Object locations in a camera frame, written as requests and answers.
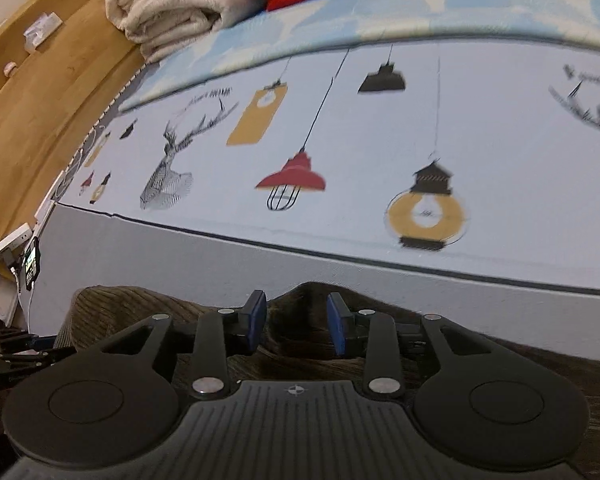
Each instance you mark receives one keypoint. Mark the white power strip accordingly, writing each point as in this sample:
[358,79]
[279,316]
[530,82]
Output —
[10,242]

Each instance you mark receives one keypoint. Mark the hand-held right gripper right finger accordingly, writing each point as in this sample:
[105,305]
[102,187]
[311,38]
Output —
[337,325]

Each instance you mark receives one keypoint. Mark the white folded fleece blanket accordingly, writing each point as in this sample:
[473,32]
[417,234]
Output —
[180,5]

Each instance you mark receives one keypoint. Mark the small pink object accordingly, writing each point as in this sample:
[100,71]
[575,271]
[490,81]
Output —
[11,68]

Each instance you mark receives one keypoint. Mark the black device with screen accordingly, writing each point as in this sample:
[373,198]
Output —
[31,262]

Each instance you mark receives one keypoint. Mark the white flat box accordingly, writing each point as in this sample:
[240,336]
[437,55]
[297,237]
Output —
[4,300]

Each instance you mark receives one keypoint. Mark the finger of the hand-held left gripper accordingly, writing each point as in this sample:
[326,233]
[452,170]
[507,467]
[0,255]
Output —
[10,337]
[35,357]

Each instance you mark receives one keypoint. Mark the white plastic packet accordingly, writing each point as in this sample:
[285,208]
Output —
[42,30]

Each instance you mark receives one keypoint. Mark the light blue printed quilt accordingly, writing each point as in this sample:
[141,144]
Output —
[330,15]

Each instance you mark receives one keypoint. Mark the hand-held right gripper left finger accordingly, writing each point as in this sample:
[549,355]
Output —
[255,322]

